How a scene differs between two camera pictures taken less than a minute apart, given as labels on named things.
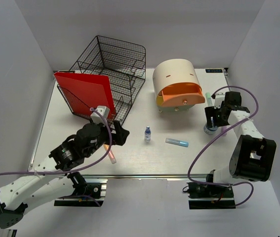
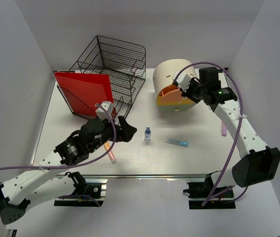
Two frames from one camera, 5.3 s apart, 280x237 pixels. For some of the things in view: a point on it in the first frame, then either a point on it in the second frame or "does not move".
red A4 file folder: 89,91 does not move
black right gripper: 210,112 to 192,82
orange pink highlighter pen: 110,154 does not move
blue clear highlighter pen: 177,142 does not move
